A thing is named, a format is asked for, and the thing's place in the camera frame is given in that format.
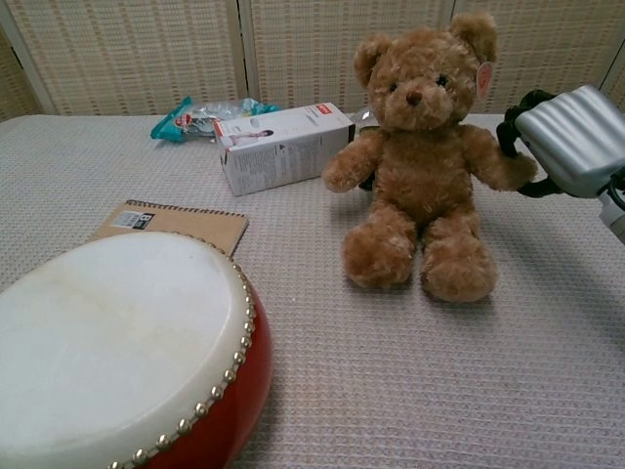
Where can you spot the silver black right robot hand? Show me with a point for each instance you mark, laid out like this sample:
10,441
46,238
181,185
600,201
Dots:
571,141

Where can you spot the brown teddy bear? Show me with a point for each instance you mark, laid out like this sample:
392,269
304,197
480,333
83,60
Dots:
425,171

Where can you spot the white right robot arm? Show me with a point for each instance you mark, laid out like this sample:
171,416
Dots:
614,205

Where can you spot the white cardboard product box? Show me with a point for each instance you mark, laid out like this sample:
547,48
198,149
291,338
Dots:
283,146

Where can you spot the grey waffle weave tablecloth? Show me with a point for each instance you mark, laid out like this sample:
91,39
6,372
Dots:
371,366

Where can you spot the teal plastic snack packet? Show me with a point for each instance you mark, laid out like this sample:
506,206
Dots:
195,119

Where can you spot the brown spiral notebook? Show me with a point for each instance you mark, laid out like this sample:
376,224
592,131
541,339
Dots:
195,225

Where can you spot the beige woven folding screen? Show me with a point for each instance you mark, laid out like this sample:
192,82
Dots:
195,54

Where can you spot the red drum with white skin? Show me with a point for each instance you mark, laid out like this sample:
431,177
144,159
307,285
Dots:
122,352

